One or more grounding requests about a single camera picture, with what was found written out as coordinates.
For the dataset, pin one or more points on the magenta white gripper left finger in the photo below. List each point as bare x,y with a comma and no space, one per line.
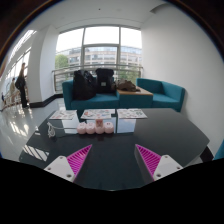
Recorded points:
69,167

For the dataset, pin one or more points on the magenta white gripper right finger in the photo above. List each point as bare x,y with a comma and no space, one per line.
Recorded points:
153,166

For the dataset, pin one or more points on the pink white charger plug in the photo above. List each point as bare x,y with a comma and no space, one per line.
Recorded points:
99,123

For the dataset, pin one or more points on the left printed brochure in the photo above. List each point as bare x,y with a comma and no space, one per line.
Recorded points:
63,115

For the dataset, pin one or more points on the printed brochure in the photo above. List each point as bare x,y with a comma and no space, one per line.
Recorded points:
132,113
97,114
63,115

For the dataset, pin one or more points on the right printed brochure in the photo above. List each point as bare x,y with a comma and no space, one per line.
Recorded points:
132,113

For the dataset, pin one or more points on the middle printed brochure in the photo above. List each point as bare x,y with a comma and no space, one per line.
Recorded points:
97,114

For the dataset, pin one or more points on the teal sofa right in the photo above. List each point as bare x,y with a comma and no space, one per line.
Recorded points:
153,94

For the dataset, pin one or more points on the teal sofa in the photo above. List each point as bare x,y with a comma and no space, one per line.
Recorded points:
99,101
153,94

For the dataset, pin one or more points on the wooden corner table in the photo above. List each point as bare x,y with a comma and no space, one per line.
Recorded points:
139,91

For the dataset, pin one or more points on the teal sofa left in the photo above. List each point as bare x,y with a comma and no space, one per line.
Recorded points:
99,101

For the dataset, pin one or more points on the black backpack left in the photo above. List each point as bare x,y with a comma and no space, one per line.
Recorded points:
84,85

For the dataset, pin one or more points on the black backpack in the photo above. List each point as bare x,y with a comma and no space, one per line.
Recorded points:
105,80
84,85

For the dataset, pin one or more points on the brown jacket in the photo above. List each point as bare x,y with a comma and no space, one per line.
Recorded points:
125,85

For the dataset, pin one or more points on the black backpack right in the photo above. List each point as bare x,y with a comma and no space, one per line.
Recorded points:
105,80

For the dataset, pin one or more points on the person in black standing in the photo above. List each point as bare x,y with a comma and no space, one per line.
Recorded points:
20,85

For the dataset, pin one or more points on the metal window railing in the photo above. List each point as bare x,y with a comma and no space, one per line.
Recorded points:
121,71

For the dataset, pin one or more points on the person in beige background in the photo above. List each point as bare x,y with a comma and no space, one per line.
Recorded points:
12,90

